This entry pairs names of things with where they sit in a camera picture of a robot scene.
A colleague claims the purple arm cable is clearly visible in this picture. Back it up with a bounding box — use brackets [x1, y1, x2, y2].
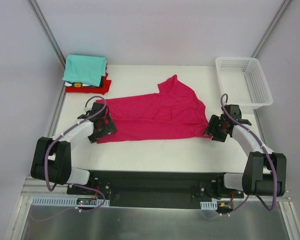
[44, 96, 109, 193]
[220, 93, 279, 216]

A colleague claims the white plastic basket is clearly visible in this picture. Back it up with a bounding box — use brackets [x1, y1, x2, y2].
[215, 56, 273, 112]

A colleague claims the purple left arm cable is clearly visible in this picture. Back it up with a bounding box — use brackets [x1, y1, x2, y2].
[44, 96, 109, 193]

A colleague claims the crimson pink t shirt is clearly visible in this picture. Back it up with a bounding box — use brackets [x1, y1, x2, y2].
[98, 75, 209, 144]

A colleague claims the folded teal t shirt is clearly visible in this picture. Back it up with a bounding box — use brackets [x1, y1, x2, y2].
[62, 54, 107, 87]

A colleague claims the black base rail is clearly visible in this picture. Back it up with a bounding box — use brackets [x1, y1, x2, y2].
[66, 170, 244, 209]

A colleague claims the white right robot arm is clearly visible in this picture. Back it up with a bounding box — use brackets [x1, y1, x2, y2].
[204, 104, 287, 198]

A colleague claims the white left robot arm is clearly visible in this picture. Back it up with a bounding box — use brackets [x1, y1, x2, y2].
[30, 102, 117, 195]

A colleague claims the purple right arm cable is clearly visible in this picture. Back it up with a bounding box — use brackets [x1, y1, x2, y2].
[220, 93, 279, 216]

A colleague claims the folded dark printed t shirt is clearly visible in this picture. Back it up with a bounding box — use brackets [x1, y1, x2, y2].
[64, 81, 100, 93]

